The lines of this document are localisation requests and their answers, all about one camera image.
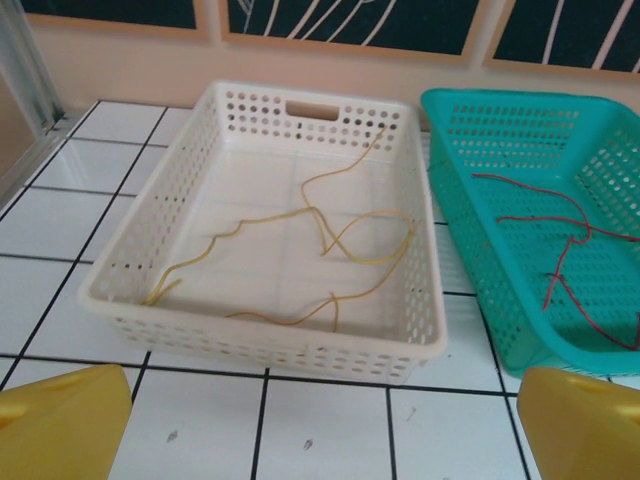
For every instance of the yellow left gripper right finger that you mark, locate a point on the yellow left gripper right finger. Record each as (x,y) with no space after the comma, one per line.
(585,430)

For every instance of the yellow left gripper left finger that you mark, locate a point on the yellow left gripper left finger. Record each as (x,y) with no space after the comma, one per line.
(55,430)

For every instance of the teal perforated plastic basket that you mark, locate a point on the teal perforated plastic basket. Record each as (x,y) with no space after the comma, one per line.
(525,140)

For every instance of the aluminium frame post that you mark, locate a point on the aluminium frame post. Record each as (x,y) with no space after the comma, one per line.
(25,60)

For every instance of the aluminium side rail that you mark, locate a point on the aluminium side rail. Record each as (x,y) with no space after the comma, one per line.
(25,160)

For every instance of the white perforated plastic basket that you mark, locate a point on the white perforated plastic basket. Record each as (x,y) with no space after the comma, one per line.
(225,190)

